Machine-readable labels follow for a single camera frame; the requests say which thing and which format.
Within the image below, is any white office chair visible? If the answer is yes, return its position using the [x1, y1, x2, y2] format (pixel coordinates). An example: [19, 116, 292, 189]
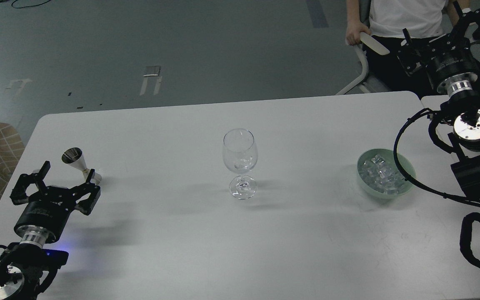
[335, 0, 390, 95]

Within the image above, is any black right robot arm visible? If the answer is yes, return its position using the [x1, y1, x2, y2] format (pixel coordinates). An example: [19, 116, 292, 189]
[393, 2, 480, 269]

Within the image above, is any black floor cable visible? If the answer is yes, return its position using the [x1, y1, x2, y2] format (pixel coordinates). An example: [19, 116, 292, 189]
[0, 0, 52, 16]

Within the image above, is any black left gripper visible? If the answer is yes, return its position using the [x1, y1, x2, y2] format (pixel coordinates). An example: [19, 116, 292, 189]
[10, 161, 101, 245]

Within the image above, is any green bowl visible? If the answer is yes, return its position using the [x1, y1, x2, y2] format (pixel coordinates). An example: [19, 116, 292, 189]
[357, 148, 416, 200]

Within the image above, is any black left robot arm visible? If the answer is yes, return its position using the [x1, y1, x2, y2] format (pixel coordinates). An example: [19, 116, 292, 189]
[0, 161, 101, 300]

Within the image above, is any clear ice cubes pile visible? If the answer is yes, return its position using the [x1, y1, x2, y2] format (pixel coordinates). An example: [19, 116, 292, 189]
[358, 153, 406, 195]

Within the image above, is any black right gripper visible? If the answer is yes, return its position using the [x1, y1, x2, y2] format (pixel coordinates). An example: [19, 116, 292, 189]
[397, 1, 480, 95]

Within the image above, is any steel cocktail jigger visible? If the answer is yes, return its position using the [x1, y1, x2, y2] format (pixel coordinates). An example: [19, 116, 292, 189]
[61, 147, 92, 180]

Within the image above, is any person in white shirt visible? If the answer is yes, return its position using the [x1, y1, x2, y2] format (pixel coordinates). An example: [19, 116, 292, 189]
[345, 0, 459, 98]

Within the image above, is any clear wine glass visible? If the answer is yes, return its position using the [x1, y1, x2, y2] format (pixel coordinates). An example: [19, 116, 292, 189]
[222, 128, 258, 200]

